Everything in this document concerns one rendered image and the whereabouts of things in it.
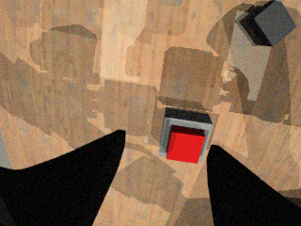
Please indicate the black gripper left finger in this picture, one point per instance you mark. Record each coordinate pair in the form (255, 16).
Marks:
(65, 191)

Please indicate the red button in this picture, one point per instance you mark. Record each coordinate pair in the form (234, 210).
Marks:
(185, 135)

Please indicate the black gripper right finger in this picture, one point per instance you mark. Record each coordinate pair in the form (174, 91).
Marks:
(240, 198)

